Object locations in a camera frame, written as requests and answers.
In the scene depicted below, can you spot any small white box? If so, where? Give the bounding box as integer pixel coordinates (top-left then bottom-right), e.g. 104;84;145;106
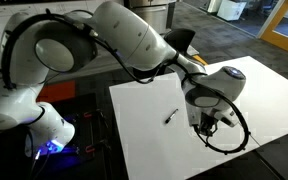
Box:
206;0;224;14

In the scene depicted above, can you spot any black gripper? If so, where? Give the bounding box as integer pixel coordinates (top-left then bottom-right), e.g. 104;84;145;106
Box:
198;111;219;137

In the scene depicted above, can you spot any orange black bar clamp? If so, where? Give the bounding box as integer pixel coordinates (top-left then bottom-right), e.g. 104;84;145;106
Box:
84;144;97;155
82;111;94;120

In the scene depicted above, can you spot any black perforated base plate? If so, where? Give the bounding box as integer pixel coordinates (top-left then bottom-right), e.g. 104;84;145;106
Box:
33;92;120;180

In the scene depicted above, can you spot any orange floor mat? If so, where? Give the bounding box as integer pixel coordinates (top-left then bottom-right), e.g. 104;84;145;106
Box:
37;79;77;104

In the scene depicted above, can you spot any yellow tape strip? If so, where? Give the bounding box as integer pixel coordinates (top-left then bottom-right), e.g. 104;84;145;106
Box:
193;54;209;67

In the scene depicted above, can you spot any yellow door frame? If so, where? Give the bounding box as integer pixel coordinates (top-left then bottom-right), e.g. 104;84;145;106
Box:
257;0;288;57

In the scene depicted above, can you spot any black marker pen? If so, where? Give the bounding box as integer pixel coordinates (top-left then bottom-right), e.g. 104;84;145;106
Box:
164;108;179;126

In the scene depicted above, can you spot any black chair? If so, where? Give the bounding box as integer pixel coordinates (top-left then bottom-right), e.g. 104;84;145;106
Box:
163;28;197;58

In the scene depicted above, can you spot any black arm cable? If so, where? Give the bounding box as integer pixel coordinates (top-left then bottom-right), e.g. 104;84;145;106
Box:
1;8;252;156

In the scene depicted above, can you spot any large white box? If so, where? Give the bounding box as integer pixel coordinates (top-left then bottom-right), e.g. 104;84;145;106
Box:
216;0;248;22

